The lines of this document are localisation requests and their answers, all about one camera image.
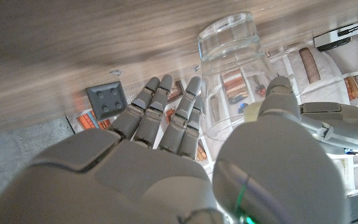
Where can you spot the small dark grey studded block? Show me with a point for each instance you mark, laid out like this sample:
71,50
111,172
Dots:
106,99

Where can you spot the white power strip black plugs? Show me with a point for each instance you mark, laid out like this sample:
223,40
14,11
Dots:
334,39

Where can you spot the clear glass cup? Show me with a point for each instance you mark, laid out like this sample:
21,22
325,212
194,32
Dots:
228,46

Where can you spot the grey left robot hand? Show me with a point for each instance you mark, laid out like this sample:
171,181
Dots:
346,127

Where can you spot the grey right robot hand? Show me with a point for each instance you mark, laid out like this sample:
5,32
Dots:
154,180

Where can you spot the pale yellow sponge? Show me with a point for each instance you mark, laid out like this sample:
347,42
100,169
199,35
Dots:
251,111

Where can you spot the printed bookshelf backdrop cloth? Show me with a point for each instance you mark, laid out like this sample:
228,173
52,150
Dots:
325,74

